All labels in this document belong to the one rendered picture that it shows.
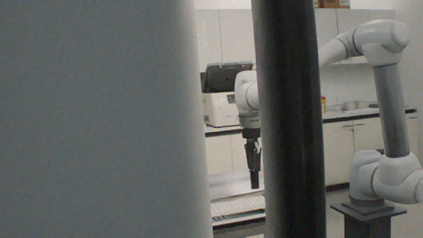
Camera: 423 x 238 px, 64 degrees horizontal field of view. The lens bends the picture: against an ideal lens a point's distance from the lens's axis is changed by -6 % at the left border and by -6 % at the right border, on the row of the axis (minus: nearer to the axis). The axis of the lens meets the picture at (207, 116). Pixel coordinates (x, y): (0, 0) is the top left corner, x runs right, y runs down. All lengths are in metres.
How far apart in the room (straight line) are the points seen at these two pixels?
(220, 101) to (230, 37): 0.79
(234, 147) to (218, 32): 1.29
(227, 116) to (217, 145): 0.32
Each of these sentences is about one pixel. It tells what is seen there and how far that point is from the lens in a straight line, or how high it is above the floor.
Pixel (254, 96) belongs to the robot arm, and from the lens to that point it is 1.19.
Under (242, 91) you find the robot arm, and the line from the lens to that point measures 1.28.
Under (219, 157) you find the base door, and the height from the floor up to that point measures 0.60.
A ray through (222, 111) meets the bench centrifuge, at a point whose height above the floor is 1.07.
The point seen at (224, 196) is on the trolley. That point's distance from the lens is 1.65.
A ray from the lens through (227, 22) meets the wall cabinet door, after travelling 4.11.
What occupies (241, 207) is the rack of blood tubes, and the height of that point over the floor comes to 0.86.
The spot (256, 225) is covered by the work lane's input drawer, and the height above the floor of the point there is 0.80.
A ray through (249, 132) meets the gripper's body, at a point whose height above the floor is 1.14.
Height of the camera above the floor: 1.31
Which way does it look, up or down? 4 degrees down
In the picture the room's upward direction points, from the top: 5 degrees counter-clockwise
